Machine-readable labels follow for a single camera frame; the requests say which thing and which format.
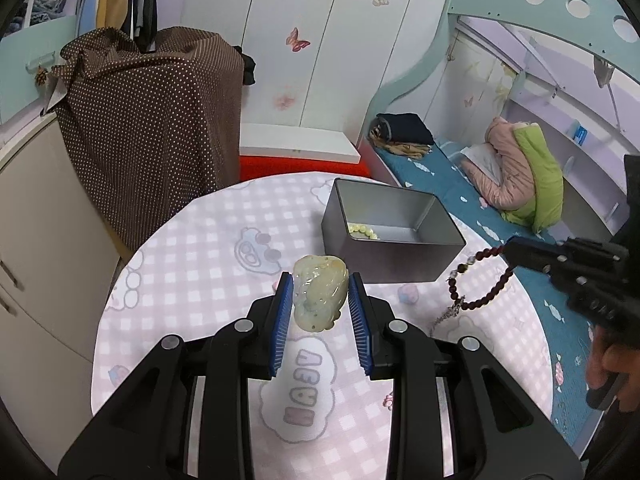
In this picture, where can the teal bunk bed frame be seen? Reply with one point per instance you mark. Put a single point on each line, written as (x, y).
(500, 10)

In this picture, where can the white floor cabinet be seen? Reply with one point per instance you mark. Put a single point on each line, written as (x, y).
(45, 240)

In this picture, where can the hanging grey tag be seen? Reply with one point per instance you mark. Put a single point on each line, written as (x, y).
(604, 72)

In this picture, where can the pale jade pendant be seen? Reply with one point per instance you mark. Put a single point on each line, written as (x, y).
(320, 290)

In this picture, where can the pine cone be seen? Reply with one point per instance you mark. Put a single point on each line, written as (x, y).
(41, 76)

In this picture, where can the pale pink flower sticker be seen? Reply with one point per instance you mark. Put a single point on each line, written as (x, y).
(284, 101)

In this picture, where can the person's right hand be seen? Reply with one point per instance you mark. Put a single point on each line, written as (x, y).
(612, 360)

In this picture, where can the grey metal tin box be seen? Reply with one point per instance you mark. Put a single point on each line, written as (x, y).
(395, 260)

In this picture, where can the white wardrobe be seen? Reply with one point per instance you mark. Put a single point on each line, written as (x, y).
(325, 10)

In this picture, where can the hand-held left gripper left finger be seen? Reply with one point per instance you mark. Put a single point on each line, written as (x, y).
(281, 325)

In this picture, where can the white board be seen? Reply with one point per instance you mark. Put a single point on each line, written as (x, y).
(300, 142)

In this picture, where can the folded light blue clothes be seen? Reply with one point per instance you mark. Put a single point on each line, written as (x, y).
(50, 2)

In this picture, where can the black hanging garment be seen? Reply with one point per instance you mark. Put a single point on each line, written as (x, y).
(142, 5)

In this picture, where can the black cloth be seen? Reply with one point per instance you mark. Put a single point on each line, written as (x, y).
(247, 67)

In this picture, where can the blue patterned mattress sheet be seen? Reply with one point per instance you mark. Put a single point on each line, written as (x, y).
(450, 180)

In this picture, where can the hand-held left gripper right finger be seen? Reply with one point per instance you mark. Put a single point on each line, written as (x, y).
(361, 325)

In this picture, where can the pink butterfly sticker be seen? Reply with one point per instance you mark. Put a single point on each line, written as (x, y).
(297, 40)

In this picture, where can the small blue packet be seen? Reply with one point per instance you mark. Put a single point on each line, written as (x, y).
(579, 134)

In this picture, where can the folded dark clothes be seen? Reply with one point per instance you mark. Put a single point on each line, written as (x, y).
(405, 127)

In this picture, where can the round table, checked cloth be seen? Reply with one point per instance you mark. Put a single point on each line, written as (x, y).
(200, 270)

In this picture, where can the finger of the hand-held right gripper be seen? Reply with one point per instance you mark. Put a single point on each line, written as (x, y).
(530, 255)

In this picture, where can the teal drawer unit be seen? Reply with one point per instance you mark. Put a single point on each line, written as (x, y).
(30, 45)

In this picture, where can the brown polka dot cloth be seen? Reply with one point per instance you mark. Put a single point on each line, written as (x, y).
(150, 125)

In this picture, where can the folded beige clothes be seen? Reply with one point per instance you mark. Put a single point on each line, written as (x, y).
(400, 150)

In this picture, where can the pink and green quilt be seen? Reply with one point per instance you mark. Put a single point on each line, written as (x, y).
(535, 175)

